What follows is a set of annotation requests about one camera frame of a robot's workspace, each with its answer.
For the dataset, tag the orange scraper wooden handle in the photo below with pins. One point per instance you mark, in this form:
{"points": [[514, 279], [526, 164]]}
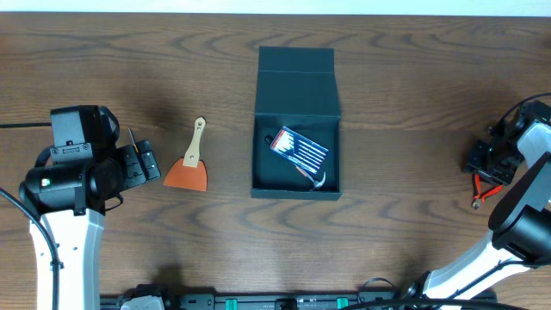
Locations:
{"points": [[189, 171]]}

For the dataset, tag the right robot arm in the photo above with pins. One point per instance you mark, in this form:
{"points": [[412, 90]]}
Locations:
{"points": [[518, 236]]}

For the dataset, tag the precision screwdriver set case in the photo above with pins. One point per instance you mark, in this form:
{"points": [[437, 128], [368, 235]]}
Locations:
{"points": [[299, 150]]}

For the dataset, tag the red handled pliers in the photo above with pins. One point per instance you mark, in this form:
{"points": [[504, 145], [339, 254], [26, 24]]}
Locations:
{"points": [[480, 195]]}

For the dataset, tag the black yellow screwdriver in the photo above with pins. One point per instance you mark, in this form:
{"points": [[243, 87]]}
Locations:
{"points": [[132, 138]]}

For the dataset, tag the dark green open box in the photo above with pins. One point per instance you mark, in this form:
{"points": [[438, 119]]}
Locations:
{"points": [[296, 88]]}

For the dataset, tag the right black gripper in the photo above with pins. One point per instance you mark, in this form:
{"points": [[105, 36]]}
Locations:
{"points": [[474, 162]]}

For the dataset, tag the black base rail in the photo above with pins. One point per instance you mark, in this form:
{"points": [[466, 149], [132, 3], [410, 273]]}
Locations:
{"points": [[152, 296]]}

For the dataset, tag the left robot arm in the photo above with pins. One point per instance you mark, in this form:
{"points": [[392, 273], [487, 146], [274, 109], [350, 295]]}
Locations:
{"points": [[66, 193]]}

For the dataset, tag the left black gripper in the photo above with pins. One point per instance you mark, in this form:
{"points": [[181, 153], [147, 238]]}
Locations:
{"points": [[135, 164]]}

